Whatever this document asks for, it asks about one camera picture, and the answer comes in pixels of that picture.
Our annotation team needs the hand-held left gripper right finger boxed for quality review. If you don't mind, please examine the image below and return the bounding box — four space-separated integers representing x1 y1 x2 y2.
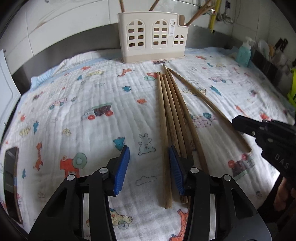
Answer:
168 146 272 241

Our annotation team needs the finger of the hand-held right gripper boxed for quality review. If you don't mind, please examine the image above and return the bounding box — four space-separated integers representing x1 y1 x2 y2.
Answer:
232 115 273 137

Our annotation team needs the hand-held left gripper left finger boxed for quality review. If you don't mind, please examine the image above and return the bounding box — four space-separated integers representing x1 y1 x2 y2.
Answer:
29 146 130 241

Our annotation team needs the pile of wooden chopsticks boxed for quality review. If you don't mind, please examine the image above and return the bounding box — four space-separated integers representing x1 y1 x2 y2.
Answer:
157 64 251 209

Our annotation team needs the cream plastic utensil holder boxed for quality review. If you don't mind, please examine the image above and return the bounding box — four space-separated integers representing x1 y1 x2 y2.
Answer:
117 12 188 64

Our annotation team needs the person's right hand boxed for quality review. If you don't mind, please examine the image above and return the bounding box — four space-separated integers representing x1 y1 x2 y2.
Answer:
273 179 296 210

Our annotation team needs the cartoon printed white cloth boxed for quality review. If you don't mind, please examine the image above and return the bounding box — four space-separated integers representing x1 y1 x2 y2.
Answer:
0 47 292 241

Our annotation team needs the green dish rack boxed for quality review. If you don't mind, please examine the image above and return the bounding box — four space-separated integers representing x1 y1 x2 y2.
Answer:
287 67 296 105

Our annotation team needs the black utensil container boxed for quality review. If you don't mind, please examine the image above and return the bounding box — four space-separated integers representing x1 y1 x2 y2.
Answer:
252 50 289 77

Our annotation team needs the teal soap pump bottle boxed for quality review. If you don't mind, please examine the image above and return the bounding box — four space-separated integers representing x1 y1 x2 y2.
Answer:
236 37 255 67

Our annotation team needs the white plastic spoon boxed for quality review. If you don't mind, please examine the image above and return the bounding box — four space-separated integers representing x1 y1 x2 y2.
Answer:
258 40 270 58

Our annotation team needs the metal pipe valve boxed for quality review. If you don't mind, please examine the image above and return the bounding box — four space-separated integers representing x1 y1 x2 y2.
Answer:
217 10 234 24

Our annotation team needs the white appliance lid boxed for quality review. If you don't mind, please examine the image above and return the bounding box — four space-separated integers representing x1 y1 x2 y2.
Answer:
0 49 21 139

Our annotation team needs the black handled cleaver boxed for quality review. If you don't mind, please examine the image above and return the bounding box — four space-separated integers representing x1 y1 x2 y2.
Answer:
275 38 288 51

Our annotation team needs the yellow gas hose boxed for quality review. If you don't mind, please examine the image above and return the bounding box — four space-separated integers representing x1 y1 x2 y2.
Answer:
208 0 221 33

